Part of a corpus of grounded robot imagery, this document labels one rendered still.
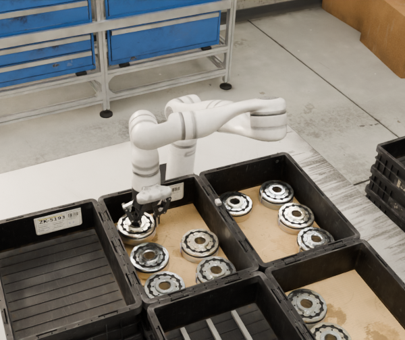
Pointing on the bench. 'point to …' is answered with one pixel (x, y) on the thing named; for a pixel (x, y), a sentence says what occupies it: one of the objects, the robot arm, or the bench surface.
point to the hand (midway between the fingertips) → (147, 222)
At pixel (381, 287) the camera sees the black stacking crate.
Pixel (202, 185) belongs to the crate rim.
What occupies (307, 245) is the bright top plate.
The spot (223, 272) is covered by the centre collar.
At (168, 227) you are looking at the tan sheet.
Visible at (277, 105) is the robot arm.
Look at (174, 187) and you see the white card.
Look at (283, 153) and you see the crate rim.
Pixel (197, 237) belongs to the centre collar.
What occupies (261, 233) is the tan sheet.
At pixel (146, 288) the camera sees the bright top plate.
